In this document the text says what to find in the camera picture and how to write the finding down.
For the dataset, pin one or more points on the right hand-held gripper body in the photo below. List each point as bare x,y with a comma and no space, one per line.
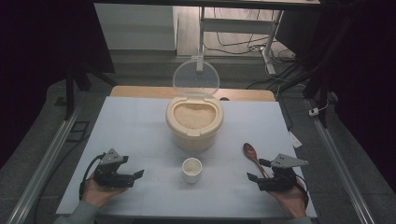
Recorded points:
279,179

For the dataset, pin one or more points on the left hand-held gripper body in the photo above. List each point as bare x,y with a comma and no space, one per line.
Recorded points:
109,174

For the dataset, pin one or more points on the brown wooden spoon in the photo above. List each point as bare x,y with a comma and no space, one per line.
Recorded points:
254,157

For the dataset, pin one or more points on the white cup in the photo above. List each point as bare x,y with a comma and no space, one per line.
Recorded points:
191,170

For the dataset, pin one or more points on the beige rice container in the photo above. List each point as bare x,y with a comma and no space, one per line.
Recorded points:
194,138

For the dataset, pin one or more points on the person's left hand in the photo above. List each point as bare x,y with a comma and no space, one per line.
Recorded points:
99,193

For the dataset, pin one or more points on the person's right hand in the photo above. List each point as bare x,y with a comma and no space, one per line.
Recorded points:
291,200

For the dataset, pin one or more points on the white table mat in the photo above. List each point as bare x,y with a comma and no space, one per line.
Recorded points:
130,130

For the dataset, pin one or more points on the white paper tag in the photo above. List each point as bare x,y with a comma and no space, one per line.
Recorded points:
295,140

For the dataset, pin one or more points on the small white box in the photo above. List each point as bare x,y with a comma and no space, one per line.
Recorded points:
313,111

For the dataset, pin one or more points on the rice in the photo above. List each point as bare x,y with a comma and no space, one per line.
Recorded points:
194,115

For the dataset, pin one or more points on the black metal stand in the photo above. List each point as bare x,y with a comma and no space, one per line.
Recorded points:
70,93
320,93

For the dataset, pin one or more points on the clear container lid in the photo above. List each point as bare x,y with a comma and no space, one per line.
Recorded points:
196,77

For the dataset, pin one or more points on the black curtain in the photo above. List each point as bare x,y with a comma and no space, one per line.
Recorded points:
364,77
40,62

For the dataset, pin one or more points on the white cabinet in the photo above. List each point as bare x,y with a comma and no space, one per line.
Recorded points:
137,26

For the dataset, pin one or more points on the aluminium rail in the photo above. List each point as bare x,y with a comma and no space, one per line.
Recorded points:
339,168
46,161

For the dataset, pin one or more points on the white desk frame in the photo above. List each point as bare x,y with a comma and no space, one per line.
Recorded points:
236,26

